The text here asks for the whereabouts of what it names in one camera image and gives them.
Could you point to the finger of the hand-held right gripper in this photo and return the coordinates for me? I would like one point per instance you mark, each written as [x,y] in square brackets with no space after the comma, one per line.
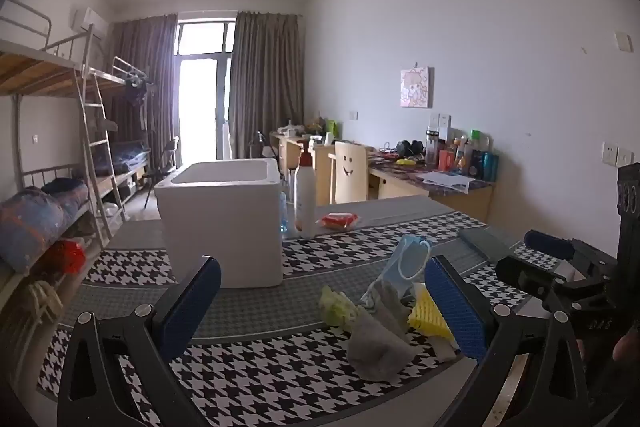
[547,244]
[525,277]

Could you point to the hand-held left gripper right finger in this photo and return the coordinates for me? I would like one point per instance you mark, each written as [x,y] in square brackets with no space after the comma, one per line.
[452,307]

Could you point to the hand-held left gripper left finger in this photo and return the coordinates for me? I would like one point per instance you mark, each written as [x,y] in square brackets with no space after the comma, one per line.
[192,307]

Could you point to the yellow ridged sponge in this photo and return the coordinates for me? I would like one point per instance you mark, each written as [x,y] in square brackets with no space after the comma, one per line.
[427,314]

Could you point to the grey sock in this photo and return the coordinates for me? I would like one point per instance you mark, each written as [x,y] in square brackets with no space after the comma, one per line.
[392,307]

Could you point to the blue face mask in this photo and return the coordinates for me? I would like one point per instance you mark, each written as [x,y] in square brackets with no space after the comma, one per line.
[407,257]

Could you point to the white foam box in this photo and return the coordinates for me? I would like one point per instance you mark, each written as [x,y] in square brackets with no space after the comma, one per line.
[220,232]

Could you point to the grey cloth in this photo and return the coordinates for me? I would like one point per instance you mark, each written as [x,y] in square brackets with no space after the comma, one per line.
[375,349]

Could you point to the green yellow cloth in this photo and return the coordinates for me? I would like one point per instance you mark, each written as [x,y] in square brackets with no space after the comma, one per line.
[339,307]

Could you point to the person's right hand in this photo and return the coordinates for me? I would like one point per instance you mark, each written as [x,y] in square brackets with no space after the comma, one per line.
[629,347]

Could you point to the wooden desk with patterned top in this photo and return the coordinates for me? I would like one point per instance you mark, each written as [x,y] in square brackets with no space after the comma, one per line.
[450,202]

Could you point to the houndstooth printed blanket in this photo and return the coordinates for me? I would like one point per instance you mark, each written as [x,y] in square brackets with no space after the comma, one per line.
[280,372]

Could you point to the row of toiletry bottles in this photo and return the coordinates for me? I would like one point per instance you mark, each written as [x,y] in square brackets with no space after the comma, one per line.
[465,157]

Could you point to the printed paper sheets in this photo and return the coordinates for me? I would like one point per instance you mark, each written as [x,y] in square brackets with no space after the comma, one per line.
[445,181]

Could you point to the white basin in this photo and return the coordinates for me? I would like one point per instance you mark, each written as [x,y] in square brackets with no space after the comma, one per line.
[111,209]

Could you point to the clear blue plastic bottle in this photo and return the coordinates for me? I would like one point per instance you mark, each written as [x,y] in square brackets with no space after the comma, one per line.
[286,217]

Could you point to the red plastic bag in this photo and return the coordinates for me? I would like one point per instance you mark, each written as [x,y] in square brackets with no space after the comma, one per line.
[65,257]

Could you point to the black folding chair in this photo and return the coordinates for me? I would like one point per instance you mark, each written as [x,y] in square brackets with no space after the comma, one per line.
[162,169]

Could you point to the red snack packet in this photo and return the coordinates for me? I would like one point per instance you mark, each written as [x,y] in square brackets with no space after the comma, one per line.
[340,221]

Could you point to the yellow desk item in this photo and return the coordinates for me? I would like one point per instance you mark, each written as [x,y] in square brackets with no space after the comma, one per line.
[406,161]

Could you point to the metal bunk bed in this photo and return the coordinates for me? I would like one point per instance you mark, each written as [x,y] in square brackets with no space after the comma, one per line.
[125,167]
[30,67]

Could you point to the white pump lotion bottle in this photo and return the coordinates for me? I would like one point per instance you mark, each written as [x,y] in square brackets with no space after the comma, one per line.
[304,197]

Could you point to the dark blue mattress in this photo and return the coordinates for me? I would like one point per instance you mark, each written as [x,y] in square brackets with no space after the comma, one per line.
[127,159]

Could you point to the black headphones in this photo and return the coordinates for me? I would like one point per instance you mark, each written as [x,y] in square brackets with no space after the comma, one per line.
[410,148]

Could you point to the wooden smiley face chair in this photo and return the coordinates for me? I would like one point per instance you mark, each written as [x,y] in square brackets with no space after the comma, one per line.
[350,172]

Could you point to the rolled blue quilt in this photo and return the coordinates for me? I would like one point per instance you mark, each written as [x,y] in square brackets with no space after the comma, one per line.
[35,222]

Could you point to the wooden desk with drawers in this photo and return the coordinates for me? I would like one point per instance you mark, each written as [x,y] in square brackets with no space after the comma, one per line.
[290,152]

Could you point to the metal bunk ladder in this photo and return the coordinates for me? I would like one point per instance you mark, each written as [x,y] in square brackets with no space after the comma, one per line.
[97,147]

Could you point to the glass balcony door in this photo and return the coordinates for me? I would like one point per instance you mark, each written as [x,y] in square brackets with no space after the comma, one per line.
[200,107]

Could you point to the green box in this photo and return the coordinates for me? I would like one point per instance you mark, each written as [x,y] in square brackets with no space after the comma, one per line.
[331,127]

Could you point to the dark hanging clothes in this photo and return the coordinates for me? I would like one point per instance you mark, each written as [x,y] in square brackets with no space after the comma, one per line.
[136,94]

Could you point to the brown curtain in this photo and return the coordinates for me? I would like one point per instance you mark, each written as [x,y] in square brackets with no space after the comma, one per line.
[142,72]
[265,82]

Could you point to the white air conditioner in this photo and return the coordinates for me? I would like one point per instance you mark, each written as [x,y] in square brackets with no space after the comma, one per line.
[90,23]

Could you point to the white wall switch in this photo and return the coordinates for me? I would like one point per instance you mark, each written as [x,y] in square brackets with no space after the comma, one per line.
[623,42]

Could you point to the pink wall picture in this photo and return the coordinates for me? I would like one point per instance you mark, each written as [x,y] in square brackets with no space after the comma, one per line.
[416,88]

